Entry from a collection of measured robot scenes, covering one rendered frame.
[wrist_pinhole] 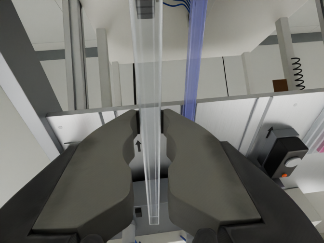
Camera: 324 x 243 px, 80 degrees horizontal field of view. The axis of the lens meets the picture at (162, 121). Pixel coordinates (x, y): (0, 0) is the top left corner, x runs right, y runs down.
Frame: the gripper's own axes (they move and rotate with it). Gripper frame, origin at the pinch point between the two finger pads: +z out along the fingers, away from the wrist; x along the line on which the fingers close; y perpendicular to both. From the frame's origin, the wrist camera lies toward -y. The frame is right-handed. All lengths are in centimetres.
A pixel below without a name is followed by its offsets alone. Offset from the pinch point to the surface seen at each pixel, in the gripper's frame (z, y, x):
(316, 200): 27, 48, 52
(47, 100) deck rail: 14.0, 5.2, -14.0
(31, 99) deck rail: 10.5, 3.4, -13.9
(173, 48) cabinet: 78, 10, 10
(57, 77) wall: 183, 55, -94
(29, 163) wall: 133, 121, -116
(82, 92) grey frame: 35.4, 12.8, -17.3
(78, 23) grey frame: 46.4, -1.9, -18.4
